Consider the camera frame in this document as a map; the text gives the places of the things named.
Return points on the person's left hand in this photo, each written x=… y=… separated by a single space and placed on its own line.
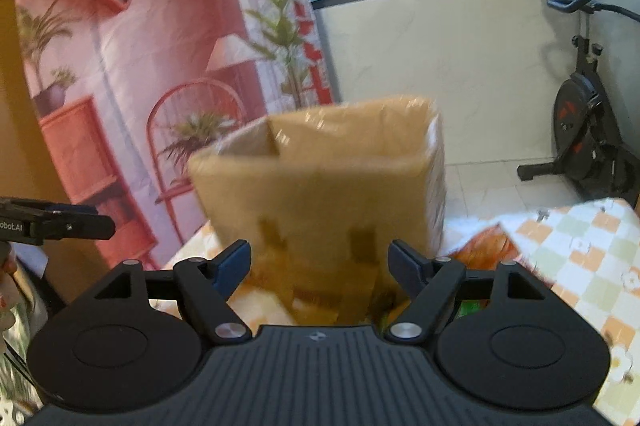
x=5 y=306

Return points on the green snack packet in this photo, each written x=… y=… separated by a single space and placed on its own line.
x=470 y=307

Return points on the black exercise bike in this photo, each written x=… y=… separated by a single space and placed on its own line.
x=585 y=130

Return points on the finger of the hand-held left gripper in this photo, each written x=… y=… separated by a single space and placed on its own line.
x=70 y=207
x=80 y=227

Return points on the taped cardboard box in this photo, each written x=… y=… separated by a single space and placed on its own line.
x=320 y=191

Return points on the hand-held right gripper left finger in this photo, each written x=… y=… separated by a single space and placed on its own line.
x=234 y=265

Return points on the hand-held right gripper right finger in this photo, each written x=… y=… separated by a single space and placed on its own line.
x=401 y=258

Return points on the orange snack packet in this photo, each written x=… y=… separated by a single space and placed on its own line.
x=482 y=248

